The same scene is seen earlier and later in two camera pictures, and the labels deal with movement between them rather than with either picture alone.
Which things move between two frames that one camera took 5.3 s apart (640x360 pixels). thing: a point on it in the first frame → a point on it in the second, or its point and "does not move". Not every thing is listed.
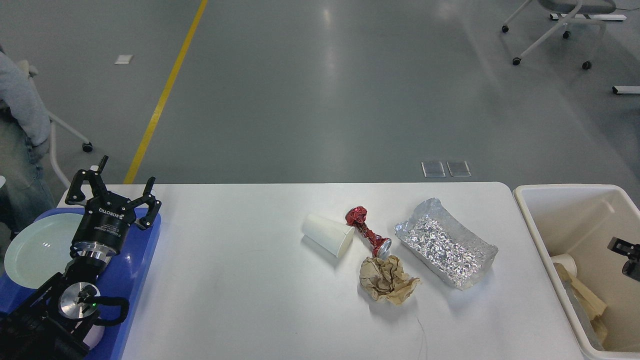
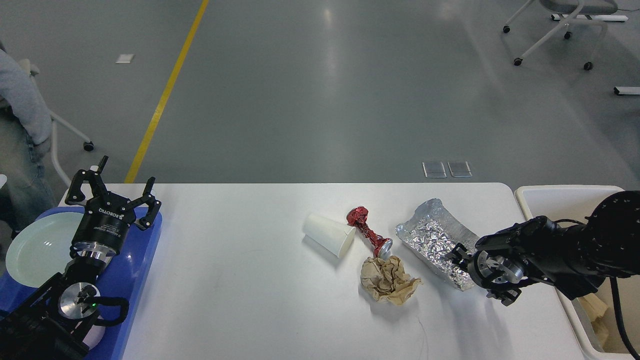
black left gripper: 104,223 does not move
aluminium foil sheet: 440,242 does not move
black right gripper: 624,247 → 460,256
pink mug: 94,336 does not move
